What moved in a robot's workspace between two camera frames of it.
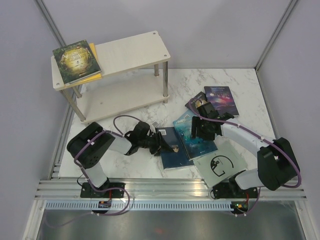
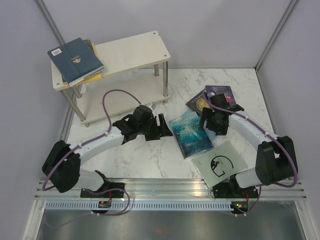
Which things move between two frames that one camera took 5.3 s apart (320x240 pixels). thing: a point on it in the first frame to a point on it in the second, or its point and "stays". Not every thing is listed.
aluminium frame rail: [161, 190] stays
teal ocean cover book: [193, 148] stays
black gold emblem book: [196, 102] stays
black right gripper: [196, 123] to [207, 113]
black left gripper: [159, 141] to [164, 131]
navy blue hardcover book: [179, 158] to [74, 61]
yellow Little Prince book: [100, 76] stays
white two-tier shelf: [135, 75] stays
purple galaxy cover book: [221, 98] stays
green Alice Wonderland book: [76, 62] to [88, 41]
